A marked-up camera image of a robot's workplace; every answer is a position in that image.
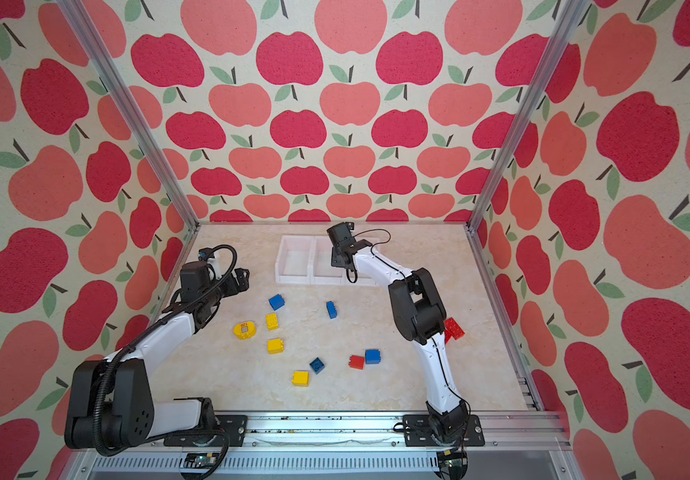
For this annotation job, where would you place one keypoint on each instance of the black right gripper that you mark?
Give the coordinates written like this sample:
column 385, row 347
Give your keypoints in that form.
column 333, row 257

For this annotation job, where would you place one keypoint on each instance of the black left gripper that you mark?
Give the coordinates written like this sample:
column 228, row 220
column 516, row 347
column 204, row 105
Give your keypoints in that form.
column 242, row 283

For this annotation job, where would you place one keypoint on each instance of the yellow small lego brick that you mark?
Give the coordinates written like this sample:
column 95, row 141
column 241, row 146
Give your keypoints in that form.
column 272, row 321

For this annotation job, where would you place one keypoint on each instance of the red long lego brick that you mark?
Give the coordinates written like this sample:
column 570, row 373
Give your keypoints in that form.
column 453, row 330

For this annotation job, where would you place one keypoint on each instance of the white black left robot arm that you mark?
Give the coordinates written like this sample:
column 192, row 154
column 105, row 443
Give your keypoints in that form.
column 111, row 407

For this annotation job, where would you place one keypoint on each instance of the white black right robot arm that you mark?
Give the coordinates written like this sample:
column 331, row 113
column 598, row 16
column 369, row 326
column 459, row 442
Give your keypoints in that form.
column 419, row 316

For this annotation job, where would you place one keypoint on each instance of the white middle plastic bin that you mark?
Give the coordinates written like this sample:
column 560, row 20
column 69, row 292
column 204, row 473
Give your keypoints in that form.
column 324, row 273

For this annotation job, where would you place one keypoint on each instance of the yellow round lego piece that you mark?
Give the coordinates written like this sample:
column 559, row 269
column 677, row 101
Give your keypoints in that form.
column 245, row 330

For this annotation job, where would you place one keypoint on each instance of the white left plastic bin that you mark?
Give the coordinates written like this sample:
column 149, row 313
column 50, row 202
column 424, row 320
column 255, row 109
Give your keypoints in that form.
column 294, row 260

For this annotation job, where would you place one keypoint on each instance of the yellow lego brick middle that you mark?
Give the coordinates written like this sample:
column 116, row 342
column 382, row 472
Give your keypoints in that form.
column 275, row 346

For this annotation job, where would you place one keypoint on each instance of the light blue lego brick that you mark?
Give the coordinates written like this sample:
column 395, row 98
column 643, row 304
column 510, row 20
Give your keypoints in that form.
column 372, row 356

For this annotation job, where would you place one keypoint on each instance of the red small lego brick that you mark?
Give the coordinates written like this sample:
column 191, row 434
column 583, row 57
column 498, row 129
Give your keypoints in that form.
column 356, row 362

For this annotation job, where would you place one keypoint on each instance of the dark blue lego brick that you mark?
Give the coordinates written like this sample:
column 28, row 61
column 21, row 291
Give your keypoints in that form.
column 317, row 365

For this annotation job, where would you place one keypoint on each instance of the yellow lego brick front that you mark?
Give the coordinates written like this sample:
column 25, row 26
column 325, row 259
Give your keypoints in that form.
column 301, row 378

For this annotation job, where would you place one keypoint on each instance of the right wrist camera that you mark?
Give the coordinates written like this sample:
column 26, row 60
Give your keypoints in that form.
column 341, row 234

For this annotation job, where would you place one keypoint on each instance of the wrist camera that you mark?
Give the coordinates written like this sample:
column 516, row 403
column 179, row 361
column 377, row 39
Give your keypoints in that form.
column 194, row 280
column 341, row 234

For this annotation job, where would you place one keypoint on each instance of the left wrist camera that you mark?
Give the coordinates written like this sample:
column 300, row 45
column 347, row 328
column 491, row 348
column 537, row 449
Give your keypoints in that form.
column 194, row 280

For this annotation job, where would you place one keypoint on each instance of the left aluminium corner post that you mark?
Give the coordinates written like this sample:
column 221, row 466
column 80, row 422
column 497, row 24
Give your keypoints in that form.
column 91, row 40

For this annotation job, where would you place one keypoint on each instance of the aluminium corner post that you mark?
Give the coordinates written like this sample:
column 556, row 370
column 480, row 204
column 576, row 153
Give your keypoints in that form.
column 566, row 25
column 91, row 40

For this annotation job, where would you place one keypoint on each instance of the right aluminium corner post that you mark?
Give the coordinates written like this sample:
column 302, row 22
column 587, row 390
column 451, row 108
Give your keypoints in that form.
column 566, row 25

